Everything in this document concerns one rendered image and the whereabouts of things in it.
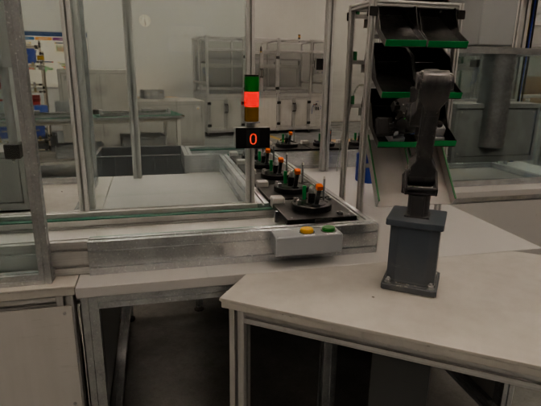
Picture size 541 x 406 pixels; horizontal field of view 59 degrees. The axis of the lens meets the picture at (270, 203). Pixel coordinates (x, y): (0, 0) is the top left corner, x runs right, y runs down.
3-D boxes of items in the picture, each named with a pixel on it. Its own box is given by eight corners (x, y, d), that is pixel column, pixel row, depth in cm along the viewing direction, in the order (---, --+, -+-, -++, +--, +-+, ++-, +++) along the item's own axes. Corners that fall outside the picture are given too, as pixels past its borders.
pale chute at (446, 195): (452, 204, 167) (456, 197, 163) (415, 204, 166) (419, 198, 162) (435, 139, 181) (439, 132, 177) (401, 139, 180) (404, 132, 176)
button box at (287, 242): (342, 251, 146) (343, 233, 144) (275, 257, 141) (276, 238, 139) (334, 244, 152) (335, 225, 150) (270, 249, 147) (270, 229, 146)
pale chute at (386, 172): (413, 206, 164) (417, 200, 160) (375, 206, 163) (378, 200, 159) (399, 140, 177) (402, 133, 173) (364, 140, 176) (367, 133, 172)
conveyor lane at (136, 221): (354, 246, 161) (357, 218, 159) (92, 267, 142) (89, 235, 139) (326, 221, 188) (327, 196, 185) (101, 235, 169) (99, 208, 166)
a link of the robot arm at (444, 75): (454, 75, 108) (451, 65, 113) (421, 75, 109) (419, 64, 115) (434, 191, 127) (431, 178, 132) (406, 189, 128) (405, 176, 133)
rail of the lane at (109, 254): (376, 252, 157) (378, 221, 154) (89, 275, 136) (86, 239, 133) (369, 246, 162) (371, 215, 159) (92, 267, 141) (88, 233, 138)
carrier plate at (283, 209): (357, 221, 159) (357, 215, 158) (287, 225, 153) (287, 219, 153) (331, 202, 181) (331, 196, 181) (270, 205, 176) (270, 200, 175)
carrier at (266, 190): (329, 201, 183) (331, 169, 179) (268, 205, 177) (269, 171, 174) (310, 186, 205) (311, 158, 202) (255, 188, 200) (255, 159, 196)
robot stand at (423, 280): (435, 298, 125) (444, 226, 120) (380, 287, 131) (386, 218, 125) (439, 276, 138) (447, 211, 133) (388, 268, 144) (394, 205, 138)
